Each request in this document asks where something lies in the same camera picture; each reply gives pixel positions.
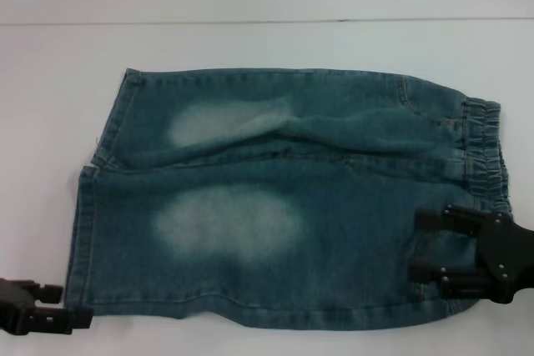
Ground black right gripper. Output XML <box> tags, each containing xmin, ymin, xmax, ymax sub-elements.
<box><xmin>409</xmin><ymin>204</ymin><xmax>534</xmax><ymax>303</ymax></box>

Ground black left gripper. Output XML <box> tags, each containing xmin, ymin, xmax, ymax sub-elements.
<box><xmin>0</xmin><ymin>277</ymin><xmax>93</xmax><ymax>334</ymax></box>

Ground blue denim shorts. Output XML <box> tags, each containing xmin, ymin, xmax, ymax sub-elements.
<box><xmin>64</xmin><ymin>66</ymin><xmax>514</xmax><ymax>330</ymax></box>

